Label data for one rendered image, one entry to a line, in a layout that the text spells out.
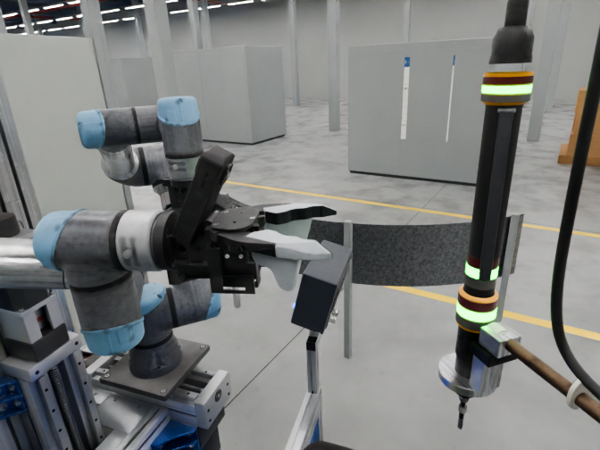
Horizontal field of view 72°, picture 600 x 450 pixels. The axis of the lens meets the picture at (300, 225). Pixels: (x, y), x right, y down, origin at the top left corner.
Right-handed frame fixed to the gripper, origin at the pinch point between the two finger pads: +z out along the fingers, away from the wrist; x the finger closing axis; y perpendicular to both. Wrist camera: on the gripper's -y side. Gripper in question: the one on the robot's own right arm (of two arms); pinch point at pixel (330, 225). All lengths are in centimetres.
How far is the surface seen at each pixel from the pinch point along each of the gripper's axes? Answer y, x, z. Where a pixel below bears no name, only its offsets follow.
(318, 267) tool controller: 42, -69, -8
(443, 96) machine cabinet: 39, -600, 134
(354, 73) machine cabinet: 4, -662, 5
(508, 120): -11.4, 1.6, 16.9
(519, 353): 11.6, 6.4, 19.5
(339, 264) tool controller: 43, -74, -1
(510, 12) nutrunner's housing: -20.6, 0.0, 16.4
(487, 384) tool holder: 18.7, 3.3, 18.2
